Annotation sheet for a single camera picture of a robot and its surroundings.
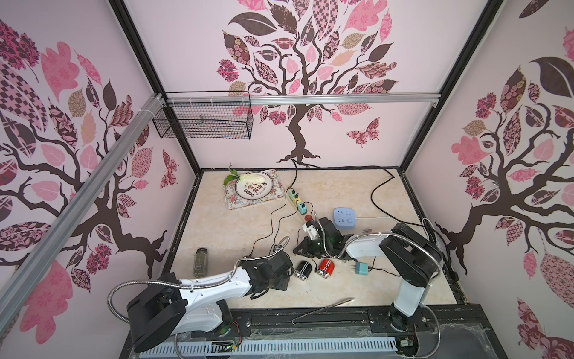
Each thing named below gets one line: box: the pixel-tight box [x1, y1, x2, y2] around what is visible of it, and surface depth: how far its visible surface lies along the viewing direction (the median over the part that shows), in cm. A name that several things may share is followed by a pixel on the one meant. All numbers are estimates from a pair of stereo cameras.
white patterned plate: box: [234, 172, 273, 200], surface depth 113 cm
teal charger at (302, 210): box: [298, 201, 308, 215], surface depth 97 cm
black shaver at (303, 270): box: [294, 260, 313, 281], surface depth 85 cm
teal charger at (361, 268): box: [355, 261, 369, 276], surface depth 85 cm
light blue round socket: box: [333, 207, 356, 230], surface depth 100 cm
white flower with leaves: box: [223, 162, 266, 187], surface depth 115 cm
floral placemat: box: [224, 169, 286, 211], surface depth 110 cm
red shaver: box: [316, 258, 335, 279], surface depth 85 cm
